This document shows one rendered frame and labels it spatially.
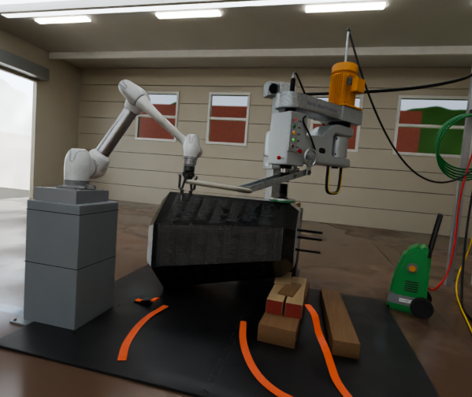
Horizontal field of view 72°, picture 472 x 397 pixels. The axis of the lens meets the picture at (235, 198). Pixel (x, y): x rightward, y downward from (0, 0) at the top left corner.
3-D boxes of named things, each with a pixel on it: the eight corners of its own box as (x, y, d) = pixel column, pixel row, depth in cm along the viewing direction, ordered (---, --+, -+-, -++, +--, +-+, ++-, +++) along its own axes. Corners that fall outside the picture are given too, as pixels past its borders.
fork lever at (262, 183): (295, 173, 288) (295, 168, 287) (313, 174, 273) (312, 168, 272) (235, 191, 250) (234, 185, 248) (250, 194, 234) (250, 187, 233)
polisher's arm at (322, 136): (331, 177, 320) (336, 128, 317) (351, 179, 302) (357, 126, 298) (278, 172, 276) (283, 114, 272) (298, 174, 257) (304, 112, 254)
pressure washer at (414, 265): (430, 308, 292) (442, 213, 286) (432, 321, 261) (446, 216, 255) (387, 298, 308) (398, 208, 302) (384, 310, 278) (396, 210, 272)
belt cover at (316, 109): (338, 131, 323) (340, 113, 322) (361, 129, 303) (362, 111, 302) (267, 113, 265) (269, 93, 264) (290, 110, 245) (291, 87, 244)
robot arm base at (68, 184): (87, 190, 209) (88, 182, 209) (54, 187, 210) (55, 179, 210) (101, 190, 227) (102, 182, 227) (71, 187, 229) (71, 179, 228)
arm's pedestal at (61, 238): (75, 338, 195) (81, 206, 189) (9, 322, 207) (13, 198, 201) (123, 306, 244) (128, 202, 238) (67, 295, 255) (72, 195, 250)
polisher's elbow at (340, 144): (321, 157, 304) (323, 135, 302) (331, 158, 318) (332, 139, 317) (340, 157, 291) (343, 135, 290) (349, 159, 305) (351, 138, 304)
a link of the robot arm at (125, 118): (69, 169, 229) (86, 171, 251) (88, 183, 229) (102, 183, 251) (131, 79, 224) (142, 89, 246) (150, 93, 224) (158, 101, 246)
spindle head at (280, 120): (296, 170, 290) (301, 120, 287) (316, 171, 273) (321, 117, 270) (267, 167, 269) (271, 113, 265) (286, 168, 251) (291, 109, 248)
